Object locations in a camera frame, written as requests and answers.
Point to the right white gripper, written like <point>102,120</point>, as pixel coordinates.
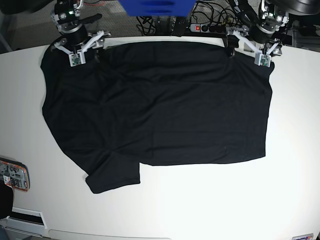
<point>76,41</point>

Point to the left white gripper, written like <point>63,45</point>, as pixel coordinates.
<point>259,39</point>

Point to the black T-shirt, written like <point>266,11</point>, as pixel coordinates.
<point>159,103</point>

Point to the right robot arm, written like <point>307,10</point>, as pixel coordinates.
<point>69,11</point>

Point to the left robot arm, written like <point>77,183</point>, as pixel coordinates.
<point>275,12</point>

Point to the white power strip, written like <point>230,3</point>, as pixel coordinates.
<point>207,28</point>

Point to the black remote control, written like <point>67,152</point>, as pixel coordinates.
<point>180,25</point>

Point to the blue plastic box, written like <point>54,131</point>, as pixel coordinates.
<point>144,8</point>

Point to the orange clear screw box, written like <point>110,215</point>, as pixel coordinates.
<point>14,174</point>

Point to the black chair edge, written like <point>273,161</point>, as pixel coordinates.
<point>6,200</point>

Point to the white flat tray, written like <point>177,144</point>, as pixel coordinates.
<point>26,221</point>

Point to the small printed card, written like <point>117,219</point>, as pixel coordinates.
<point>309,236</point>

